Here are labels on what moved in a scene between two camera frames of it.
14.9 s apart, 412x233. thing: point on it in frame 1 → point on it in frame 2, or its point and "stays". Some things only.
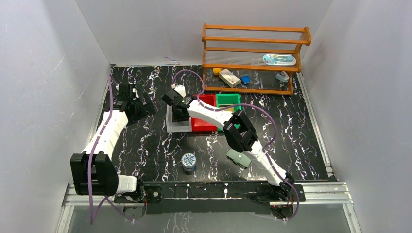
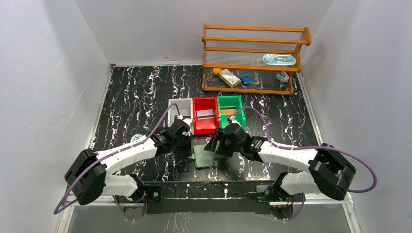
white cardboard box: (229, 78) stays
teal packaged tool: (279, 59) stays
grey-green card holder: (239, 158) → (203, 158)
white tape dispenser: (284, 77) stays
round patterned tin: (188, 161) → (136, 137)
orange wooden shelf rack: (254, 59) stays
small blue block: (245, 79) stays
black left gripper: (126, 93) → (184, 145)
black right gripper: (177, 117) → (212, 144)
